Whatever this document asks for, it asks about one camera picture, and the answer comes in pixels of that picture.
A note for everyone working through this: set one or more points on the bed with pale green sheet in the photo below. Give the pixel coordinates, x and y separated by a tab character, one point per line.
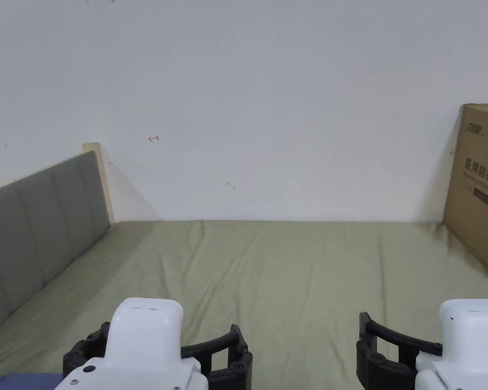
293	276

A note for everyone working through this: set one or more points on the grey padded headboard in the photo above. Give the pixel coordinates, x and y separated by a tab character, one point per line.
36	227

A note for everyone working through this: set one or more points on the brown cardboard carton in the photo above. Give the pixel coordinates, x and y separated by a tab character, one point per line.
478	187

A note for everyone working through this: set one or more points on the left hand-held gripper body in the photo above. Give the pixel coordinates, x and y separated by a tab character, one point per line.
140	349

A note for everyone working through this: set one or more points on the dark blue garment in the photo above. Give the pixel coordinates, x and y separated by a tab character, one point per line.
22	382

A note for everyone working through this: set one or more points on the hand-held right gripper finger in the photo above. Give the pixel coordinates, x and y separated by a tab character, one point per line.
384	353

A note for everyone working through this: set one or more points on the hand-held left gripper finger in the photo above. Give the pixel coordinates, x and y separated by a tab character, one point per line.
227	357
85	351

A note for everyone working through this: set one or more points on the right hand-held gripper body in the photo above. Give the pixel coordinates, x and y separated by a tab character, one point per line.
463	345

